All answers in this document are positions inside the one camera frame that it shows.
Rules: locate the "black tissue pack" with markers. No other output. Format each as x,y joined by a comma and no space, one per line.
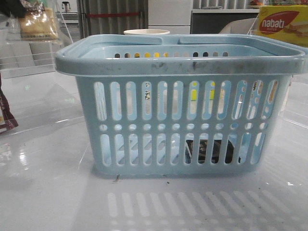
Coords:
202,151

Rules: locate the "white cabinet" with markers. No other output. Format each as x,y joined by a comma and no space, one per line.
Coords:
171,15

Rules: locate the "packaged bread clear wrapper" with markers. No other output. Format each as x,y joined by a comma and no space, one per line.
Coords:
40,22

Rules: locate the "brown snack bag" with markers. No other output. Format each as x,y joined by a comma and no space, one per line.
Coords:
7,120

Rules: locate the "white paper cup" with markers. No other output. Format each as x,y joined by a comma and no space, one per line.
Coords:
146,32

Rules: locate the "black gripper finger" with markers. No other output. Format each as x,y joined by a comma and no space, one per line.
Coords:
12,7

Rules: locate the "yellow nabati wafer box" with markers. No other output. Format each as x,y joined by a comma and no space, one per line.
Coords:
285,23

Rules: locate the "light blue plastic basket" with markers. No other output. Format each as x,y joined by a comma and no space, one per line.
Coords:
143,96

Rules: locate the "clear acrylic left shelf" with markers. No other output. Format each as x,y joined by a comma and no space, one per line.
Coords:
37,95

